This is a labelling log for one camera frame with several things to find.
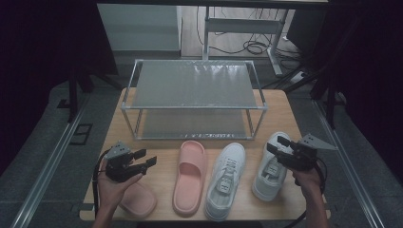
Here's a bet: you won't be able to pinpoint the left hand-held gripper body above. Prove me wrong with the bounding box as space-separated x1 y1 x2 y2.
104 141 147 183

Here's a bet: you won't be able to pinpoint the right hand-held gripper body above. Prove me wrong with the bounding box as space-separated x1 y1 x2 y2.
278 133 338 172

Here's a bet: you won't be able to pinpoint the pink slipper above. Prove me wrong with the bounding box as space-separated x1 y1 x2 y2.
118 181 158 219
172 140 208 219

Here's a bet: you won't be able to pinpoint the white sneaker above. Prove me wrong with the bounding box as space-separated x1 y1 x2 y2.
203 142 247 222
251 131 294 202

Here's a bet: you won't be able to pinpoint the metal two-tier shoe rack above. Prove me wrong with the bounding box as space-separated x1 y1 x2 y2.
121 59 269 141

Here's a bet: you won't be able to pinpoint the person's right hand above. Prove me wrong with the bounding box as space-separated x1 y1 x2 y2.
291 165 322 194

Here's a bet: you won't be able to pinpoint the person's left hand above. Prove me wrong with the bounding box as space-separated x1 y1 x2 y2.
97 160 144 213

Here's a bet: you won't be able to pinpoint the black metal stand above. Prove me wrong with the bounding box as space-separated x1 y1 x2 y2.
310 15 350 127
56 63 123 123

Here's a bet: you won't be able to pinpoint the white power strip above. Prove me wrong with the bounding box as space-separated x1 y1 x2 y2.
289 70 308 84

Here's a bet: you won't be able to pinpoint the black computer case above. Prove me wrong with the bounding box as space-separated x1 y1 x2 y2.
286 9 327 55

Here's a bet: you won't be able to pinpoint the dark curtain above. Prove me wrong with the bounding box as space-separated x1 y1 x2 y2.
0 0 118 175
326 0 403 179

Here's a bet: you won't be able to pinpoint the grey cabinet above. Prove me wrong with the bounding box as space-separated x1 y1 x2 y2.
97 3 183 53

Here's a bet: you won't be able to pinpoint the black floor socket frame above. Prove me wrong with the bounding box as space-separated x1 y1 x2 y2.
69 123 93 146

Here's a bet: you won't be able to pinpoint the metal floor rail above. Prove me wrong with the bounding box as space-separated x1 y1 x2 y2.
312 99 384 228
10 94 89 228

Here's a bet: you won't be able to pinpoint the black floor cables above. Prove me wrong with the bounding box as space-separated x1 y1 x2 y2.
196 6 302 61

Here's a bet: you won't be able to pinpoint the white desk frame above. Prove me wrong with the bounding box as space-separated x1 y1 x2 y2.
202 6 291 77

